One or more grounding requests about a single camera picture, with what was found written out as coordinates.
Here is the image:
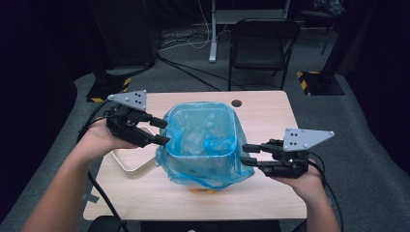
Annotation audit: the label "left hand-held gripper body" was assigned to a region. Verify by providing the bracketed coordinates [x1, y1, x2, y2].
[105, 90, 153, 148]

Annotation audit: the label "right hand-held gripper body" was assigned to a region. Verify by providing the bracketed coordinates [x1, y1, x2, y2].
[262, 128, 336, 179]

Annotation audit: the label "white bin rim ring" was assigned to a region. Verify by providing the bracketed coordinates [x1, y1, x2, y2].
[110, 125, 160, 173]

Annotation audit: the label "blue plastic bag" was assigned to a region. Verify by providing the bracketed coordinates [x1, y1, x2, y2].
[155, 101, 255, 190]

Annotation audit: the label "white trash bin with face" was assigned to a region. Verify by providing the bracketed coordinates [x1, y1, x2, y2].
[155, 101, 240, 195]

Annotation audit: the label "person's right hand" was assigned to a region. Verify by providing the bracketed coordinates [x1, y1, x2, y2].
[272, 159, 325, 204]

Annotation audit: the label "person's left hand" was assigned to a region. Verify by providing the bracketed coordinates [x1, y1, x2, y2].
[76, 119, 139, 162]

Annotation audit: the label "black striped stand base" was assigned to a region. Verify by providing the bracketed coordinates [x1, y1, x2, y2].
[296, 71, 345, 97]
[86, 69, 132, 103]

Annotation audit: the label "person's dark clothing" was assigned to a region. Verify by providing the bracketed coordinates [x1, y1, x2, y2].
[141, 220, 281, 232]

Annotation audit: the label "grey tape piece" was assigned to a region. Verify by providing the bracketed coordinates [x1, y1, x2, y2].
[85, 192, 101, 204]

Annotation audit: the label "black folding chair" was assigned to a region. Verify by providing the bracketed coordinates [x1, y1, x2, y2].
[227, 17, 302, 92]

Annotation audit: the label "black chair armrest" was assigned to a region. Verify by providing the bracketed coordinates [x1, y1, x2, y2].
[88, 216, 125, 232]

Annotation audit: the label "black office chair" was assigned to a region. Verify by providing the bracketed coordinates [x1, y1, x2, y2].
[299, 0, 347, 56]

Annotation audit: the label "black floor cables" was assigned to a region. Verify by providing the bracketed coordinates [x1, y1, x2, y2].
[157, 54, 246, 93]

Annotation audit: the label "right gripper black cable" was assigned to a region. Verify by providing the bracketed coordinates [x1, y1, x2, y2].
[308, 151, 344, 232]

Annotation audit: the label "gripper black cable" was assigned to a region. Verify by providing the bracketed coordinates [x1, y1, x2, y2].
[308, 151, 344, 232]
[76, 100, 130, 232]

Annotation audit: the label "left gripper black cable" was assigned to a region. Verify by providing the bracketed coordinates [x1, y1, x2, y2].
[76, 100, 130, 232]

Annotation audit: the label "white floor cables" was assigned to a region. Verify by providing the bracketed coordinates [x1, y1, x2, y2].
[159, 0, 233, 52]

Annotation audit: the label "white desk frame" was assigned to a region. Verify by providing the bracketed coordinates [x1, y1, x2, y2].
[208, 0, 291, 64]

